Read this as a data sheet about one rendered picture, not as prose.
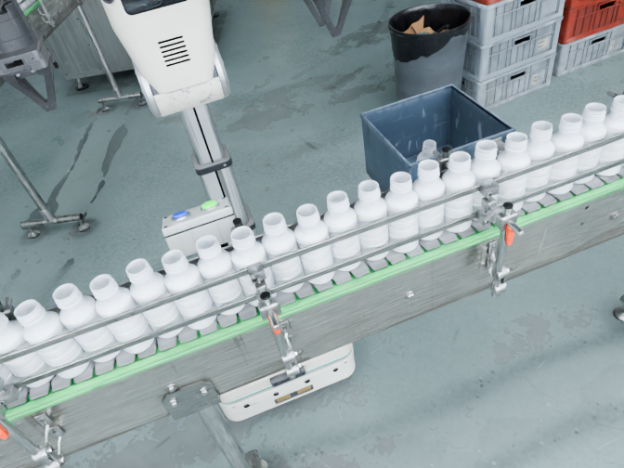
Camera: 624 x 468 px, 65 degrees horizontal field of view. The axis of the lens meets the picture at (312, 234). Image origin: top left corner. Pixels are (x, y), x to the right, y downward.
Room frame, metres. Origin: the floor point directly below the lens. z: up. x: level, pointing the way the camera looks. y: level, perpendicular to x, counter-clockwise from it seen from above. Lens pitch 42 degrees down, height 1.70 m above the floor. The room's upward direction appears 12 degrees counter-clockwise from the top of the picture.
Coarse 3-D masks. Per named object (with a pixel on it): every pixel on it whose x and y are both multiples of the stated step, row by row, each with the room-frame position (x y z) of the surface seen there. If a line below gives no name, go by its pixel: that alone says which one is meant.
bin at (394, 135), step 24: (432, 96) 1.36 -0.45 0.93; (456, 96) 1.34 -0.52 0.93; (384, 120) 1.32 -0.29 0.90; (408, 120) 1.34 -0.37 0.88; (432, 120) 1.36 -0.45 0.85; (456, 120) 1.33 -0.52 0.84; (480, 120) 1.21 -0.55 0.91; (384, 144) 1.15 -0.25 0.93; (408, 144) 1.34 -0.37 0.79; (456, 144) 1.33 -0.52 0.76; (384, 168) 1.16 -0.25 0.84; (408, 168) 1.02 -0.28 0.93
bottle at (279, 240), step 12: (276, 216) 0.66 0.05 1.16; (264, 228) 0.65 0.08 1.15; (276, 228) 0.63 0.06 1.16; (288, 228) 0.66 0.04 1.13; (264, 240) 0.64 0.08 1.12; (276, 240) 0.63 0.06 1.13; (288, 240) 0.63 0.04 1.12; (276, 252) 0.62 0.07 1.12; (288, 252) 0.62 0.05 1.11; (288, 264) 0.62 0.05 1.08; (300, 264) 0.64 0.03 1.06; (276, 276) 0.63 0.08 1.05; (288, 276) 0.62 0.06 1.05; (300, 276) 0.63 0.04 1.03; (288, 288) 0.62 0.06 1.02
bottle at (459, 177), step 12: (456, 156) 0.73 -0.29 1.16; (468, 156) 0.71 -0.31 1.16; (456, 168) 0.70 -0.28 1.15; (468, 168) 0.70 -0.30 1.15; (444, 180) 0.71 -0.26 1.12; (456, 180) 0.69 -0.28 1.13; (468, 180) 0.69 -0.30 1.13; (456, 192) 0.69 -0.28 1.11; (444, 204) 0.71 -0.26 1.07; (456, 204) 0.69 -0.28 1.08; (468, 204) 0.69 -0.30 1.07; (444, 216) 0.70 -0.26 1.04; (456, 216) 0.69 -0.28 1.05; (456, 228) 0.69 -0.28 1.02
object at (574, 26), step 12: (600, 0) 2.96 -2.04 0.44; (612, 0) 3.00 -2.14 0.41; (564, 12) 2.95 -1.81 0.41; (576, 12) 2.93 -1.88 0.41; (588, 12) 2.96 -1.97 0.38; (600, 12) 2.98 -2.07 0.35; (612, 12) 3.01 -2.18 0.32; (564, 24) 2.94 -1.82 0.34; (576, 24) 2.93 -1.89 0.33; (588, 24) 2.96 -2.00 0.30; (600, 24) 2.99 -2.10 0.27; (612, 24) 3.01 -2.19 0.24; (564, 36) 2.92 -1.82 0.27; (576, 36) 2.93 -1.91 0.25
